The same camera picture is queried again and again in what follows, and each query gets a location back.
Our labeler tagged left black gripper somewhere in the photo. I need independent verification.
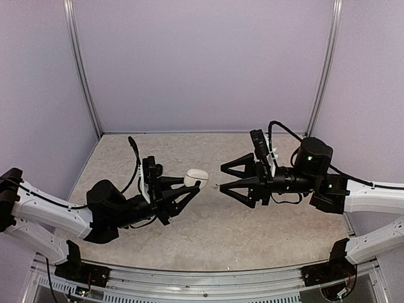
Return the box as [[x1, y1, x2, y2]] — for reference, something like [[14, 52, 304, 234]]
[[112, 176, 199, 229]]

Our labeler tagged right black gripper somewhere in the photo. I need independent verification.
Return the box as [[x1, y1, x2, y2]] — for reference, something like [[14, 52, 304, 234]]
[[220, 152, 318, 208]]

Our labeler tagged white earbud charging case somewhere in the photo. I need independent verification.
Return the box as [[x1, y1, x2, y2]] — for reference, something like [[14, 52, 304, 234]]
[[184, 169, 209, 189]]

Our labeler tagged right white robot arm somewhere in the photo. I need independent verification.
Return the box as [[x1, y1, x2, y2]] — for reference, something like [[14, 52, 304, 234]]
[[220, 133, 403, 280]]

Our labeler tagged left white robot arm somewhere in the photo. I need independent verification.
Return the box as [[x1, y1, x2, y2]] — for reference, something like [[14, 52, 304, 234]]
[[1, 168, 209, 281]]

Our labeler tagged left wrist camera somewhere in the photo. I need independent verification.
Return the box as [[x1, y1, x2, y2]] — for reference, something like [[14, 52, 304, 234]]
[[139, 156, 163, 204]]

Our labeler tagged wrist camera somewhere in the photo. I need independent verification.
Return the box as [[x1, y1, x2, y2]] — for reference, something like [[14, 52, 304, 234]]
[[139, 156, 163, 204], [250, 129, 278, 177]]

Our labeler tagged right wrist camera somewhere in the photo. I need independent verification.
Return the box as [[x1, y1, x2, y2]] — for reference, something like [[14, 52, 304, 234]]
[[250, 129, 278, 177]]

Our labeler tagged right camera cable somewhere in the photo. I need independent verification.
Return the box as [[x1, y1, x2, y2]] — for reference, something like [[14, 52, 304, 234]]
[[268, 120, 404, 190]]

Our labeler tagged camera cable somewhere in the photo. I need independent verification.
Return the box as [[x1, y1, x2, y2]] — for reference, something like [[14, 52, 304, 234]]
[[268, 120, 404, 190], [119, 136, 143, 195]]

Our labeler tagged left camera cable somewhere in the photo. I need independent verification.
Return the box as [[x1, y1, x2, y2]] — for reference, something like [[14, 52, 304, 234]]
[[119, 136, 143, 195]]

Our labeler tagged front aluminium rail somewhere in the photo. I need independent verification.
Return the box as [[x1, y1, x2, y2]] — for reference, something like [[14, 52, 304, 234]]
[[30, 249, 383, 303]]

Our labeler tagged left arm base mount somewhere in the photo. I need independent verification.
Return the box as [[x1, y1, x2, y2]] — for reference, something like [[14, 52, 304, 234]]
[[55, 261, 110, 288]]

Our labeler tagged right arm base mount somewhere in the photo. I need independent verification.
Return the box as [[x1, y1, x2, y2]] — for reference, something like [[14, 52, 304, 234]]
[[300, 261, 357, 287]]

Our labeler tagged right aluminium frame post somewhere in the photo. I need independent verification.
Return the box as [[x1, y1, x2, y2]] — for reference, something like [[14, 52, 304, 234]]
[[305, 0, 343, 137]]

